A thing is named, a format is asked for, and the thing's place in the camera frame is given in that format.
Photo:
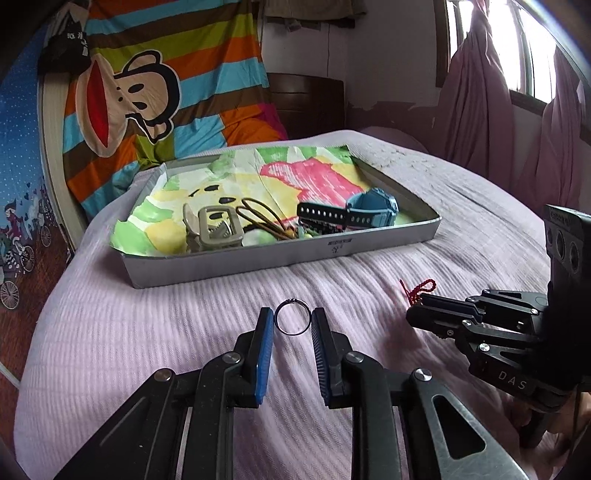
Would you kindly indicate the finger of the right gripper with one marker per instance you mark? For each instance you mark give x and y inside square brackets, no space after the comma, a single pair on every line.
[452,327]
[492,305]

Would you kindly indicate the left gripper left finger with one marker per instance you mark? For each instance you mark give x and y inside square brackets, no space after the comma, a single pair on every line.
[255,347]

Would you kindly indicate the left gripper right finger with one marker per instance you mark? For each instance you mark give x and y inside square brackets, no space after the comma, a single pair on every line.
[330,351]

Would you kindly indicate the blue watch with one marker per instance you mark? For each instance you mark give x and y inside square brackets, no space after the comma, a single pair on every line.
[373,208]

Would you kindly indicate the right hand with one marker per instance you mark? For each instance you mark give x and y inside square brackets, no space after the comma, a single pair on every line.
[565,427]

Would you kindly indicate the grey cardboard tray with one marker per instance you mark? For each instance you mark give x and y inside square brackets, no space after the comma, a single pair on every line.
[416,222]

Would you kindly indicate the colourful painted paper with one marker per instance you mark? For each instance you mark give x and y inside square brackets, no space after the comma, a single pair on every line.
[264,185]

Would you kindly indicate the pink curtain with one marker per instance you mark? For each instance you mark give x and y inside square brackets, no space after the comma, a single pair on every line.
[474,123]

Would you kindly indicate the dark wooden headboard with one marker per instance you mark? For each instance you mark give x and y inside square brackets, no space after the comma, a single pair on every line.
[308,105]

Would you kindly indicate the striped monkey blanket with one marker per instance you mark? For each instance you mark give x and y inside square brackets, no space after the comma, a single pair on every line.
[166,80]

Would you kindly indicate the black hanging bag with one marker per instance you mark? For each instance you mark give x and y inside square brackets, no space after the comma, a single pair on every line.
[65,49]

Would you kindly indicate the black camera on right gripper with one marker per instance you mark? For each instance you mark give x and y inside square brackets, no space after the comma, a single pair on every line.
[567,317]

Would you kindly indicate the blue bicycle wall poster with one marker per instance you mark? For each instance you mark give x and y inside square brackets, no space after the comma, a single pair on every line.
[34,252]

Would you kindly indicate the window frame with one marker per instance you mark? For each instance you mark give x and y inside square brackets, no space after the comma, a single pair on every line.
[525,50]

